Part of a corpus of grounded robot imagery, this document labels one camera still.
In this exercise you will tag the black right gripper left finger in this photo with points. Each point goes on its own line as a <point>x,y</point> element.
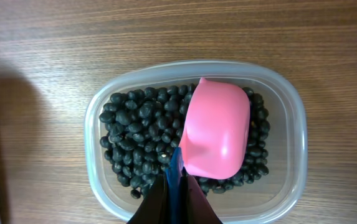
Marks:
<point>154,208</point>

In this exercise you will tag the black beans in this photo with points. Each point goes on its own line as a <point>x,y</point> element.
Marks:
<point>145,125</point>

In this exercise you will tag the pink scoop with blue handle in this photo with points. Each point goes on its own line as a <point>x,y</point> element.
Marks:
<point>214,138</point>

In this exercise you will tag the clear plastic container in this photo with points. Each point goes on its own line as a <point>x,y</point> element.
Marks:
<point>263,201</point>

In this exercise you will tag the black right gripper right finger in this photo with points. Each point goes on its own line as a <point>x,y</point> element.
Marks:
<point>194,208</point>

